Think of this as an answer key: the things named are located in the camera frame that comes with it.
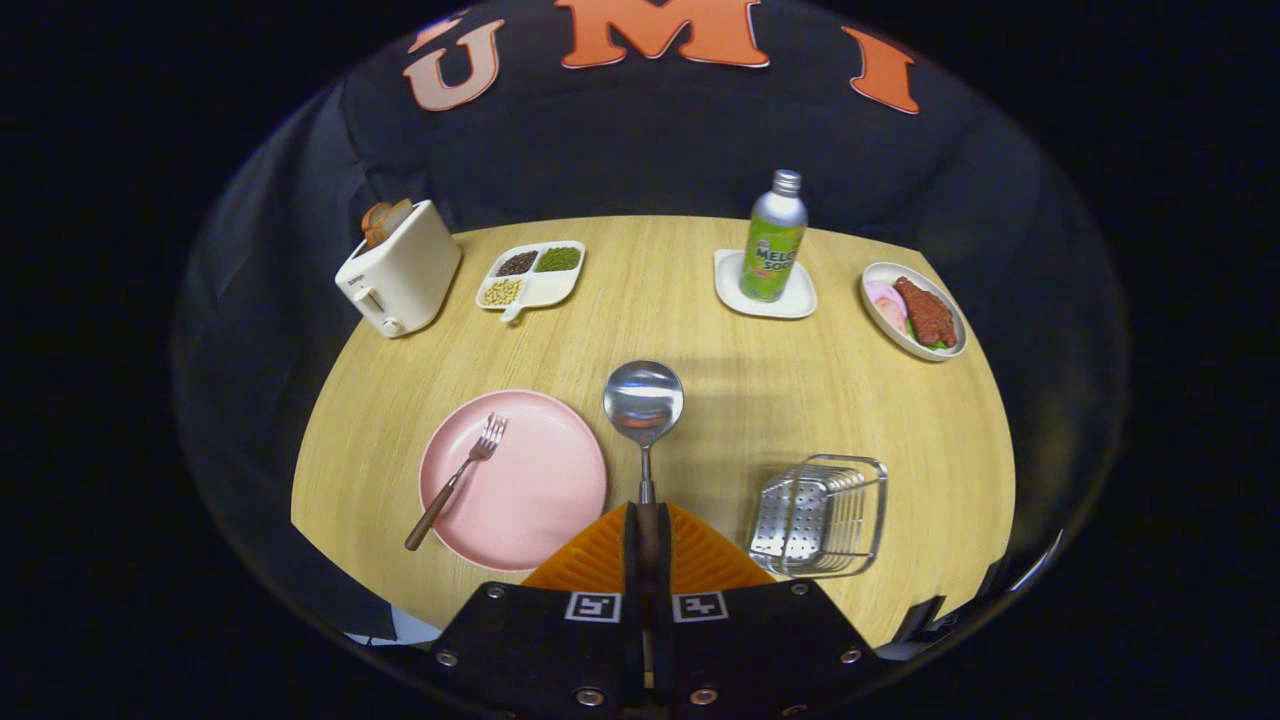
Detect green soda bottle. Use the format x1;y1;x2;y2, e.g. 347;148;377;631
739;169;809;303

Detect metal wire cutlery basket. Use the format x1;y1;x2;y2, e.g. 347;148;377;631
749;455;889;579

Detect wooden-handled metal fork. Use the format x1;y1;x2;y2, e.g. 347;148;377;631
404;413;509;552

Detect red-brown meat piece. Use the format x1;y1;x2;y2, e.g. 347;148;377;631
893;277;958;348

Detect white square coaster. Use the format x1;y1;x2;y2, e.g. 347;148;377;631
713;248;818;320

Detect wooden-handled metal spoon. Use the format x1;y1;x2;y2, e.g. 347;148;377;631
603;360;686;601

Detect white oval dish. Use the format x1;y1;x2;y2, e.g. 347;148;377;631
860;262;969;362

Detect cream toaster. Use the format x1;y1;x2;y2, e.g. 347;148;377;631
335;199;463;339

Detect white divided dish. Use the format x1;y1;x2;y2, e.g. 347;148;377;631
475;240;587;323

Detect pink round plate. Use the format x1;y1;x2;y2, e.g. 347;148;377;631
419;389;608;573

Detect pink ham slices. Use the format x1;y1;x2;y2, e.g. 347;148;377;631
866;282;911;336

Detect toasted bread slice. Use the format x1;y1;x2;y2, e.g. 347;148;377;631
361;199;413;249

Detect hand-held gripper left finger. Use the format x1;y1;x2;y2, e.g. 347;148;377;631
430;503;646;719

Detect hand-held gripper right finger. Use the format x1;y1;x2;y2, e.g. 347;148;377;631
655;503;881;719

